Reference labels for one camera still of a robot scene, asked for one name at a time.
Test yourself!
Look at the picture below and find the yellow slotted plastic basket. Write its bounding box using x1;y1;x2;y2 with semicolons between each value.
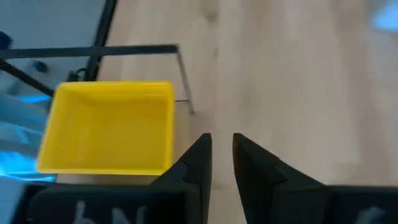
35;80;175;177

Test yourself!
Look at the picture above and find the black metal shelf frame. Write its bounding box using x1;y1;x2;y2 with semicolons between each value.
0;44;196;116

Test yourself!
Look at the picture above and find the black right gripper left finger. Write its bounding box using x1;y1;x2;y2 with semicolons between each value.
27;133;213;224

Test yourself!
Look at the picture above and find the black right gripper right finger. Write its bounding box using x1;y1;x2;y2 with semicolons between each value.
232;133;398;224

